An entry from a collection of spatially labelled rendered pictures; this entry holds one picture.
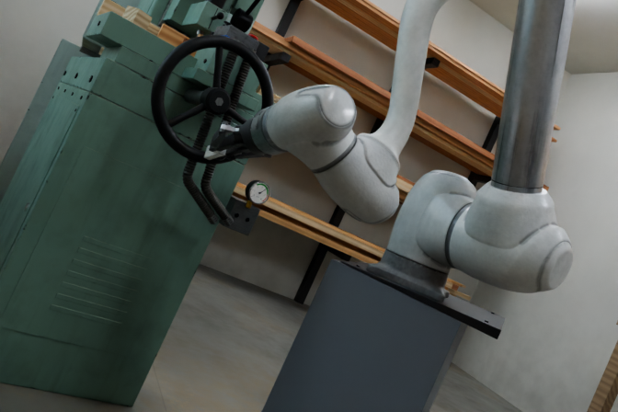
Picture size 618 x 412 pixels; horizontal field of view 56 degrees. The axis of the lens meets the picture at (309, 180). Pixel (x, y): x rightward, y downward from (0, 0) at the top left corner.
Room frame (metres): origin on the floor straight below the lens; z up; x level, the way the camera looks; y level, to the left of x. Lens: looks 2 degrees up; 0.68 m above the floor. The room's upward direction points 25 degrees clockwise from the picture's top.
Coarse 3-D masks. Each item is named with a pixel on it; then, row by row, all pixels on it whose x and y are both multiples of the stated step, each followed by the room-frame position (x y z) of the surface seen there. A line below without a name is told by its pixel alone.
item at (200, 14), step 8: (192, 8) 1.61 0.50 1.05; (200, 8) 1.55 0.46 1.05; (208, 8) 1.54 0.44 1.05; (216, 8) 1.55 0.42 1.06; (192, 16) 1.59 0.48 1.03; (200, 16) 1.53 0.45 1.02; (208, 16) 1.54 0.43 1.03; (224, 16) 1.56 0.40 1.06; (184, 24) 1.62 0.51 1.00; (192, 24) 1.56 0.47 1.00; (200, 24) 1.54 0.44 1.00; (208, 24) 1.55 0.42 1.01; (216, 24) 1.56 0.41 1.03; (200, 32) 1.58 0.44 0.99; (208, 32) 1.57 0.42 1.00
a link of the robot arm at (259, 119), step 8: (264, 112) 1.04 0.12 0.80; (256, 120) 1.05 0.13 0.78; (264, 120) 1.02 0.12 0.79; (256, 128) 1.04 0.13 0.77; (264, 128) 1.02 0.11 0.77; (256, 136) 1.05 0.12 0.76; (264, 136) 1.03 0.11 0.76; (256, 144) 1.06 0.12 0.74; (264, 144) 1.04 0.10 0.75; (272, 144) 1.03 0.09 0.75; (264, 152) 1.07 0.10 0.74; (272, 152) 1.06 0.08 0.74; (280, 152) 1.06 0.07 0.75
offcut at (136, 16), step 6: (132, 6) 1.37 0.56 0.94; (126, 12) 1.37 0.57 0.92; (132, 12) 1.36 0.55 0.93; (138, 12) 1.36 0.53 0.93; (126, 18) 1.37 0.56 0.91; (132, 18) 1.36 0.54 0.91; (138, 18) 1.36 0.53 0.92; (144, 18) 1.38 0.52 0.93; (150, 18) 1.39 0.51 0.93; (138, 24) 1.37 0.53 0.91; (144, 24) 1.38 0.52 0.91
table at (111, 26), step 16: (96, 16) 1.48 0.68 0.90; (112, 16) 1.32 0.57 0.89; (96, 32) 1.37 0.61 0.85; (112, 32) 1.33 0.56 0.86; (128, 32) 1.35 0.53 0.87; (144, 32) 1.36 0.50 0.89; (128, 48) 1.35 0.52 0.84; (144, 48) 1.37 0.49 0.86; (160, 48) 1.39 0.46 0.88; (160, 64) 1.40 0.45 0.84; (192, 64) 1.43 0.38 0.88; (192, 80) 1.38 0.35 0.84; (208, 80) 1.36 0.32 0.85; (256, 96) 1.53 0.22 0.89; (256, 112) 1.54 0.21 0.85
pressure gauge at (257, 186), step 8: (248, 184) 1.54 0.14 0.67; (256, 184) 1.52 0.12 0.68; (264, 184) 1.53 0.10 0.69; (248, 192) 1.52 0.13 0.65; (256, 192) 1.53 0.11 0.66; (264, 192) 1.54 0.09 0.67; (248, 200) 1.55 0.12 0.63; (256, 200) 1.53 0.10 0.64; (264, 200) 1.54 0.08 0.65; (248, 208) 1.55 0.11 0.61
